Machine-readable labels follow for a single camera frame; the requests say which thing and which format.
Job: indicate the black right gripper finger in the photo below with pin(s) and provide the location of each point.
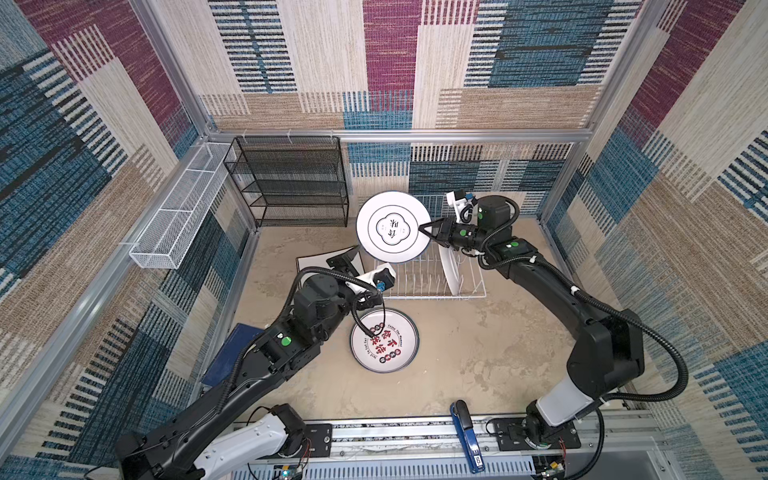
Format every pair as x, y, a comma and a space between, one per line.
438, 225
435, 234

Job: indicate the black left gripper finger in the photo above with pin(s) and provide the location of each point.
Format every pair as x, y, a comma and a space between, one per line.
353, 253
341, 263

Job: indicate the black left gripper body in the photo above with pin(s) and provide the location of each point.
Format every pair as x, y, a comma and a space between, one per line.
347, 297

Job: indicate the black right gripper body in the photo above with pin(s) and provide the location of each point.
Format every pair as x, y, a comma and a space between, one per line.
463, 235

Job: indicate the white round plate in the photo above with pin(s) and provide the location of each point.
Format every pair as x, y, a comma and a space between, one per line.
387, 227
451, 269
394, 346

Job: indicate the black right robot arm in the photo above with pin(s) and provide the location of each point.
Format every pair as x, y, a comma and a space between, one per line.
608, 349

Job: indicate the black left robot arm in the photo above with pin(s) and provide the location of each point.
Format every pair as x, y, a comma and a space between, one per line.
195, 444

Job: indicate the black mesh shelf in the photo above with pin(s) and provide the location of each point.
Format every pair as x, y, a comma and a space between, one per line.
291, 181

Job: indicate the blue book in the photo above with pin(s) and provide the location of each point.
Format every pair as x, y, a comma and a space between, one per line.
224, 360

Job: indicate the blue stapler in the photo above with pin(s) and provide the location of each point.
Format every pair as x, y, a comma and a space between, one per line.
463, 424

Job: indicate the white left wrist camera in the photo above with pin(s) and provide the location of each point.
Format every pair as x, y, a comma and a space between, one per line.
382, 278

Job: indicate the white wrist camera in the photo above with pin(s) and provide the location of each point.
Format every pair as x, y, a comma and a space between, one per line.
382, 278
463, 204

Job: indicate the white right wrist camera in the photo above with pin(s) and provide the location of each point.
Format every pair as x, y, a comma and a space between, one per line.
463, 204

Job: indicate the white wire dish rack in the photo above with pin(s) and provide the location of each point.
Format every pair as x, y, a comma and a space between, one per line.
423, 277

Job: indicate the white mesh wall basket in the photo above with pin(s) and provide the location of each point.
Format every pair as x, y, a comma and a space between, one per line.
166, 240

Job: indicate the aluminium mounting rail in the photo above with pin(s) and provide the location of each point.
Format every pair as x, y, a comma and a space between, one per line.
620, 445

